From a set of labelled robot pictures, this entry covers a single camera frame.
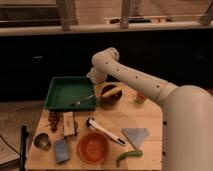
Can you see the white rectangular box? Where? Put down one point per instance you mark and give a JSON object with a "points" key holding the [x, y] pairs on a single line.
{"points": [[68, 124]]}

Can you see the bunch of dark grapes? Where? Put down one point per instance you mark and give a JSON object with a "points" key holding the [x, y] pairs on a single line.
{"points": [[54, 119]]}

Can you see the green chili pepper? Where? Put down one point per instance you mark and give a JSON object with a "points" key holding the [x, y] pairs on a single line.
{"points": [[132, 153]]}

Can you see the blue sponge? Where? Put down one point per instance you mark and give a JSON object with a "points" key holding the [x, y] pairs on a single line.
{"points": [[61, 151]]}

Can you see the dark brown bowl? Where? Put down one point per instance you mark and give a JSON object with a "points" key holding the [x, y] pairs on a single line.
{"points": [[113, 99]]}

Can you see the black stand post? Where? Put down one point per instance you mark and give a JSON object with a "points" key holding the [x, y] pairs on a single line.
{"points": [[24, 136]]}

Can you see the white black handled tool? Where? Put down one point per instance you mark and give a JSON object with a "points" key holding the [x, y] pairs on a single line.
{"points": [[91, 123]]}

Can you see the wooden railing frame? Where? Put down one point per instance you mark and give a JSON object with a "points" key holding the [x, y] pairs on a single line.
{"points": [[38, 17]]}

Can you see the grey triangular cloth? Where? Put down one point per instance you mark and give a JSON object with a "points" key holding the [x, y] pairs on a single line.
{"points": [[136, 136]]}

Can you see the orange plastic bowl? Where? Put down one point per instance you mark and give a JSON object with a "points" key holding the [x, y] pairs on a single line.
{"points": [[93, 148]]}

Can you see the small metal cup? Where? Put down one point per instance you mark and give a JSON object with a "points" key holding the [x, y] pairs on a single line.
{"points": [[42, 141]]}

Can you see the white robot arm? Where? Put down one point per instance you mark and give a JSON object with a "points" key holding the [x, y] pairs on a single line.
{"points": [[187, 133]]}

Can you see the green plastic tray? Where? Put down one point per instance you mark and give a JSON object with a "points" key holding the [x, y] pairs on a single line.
{"points": [[63, 91]]}

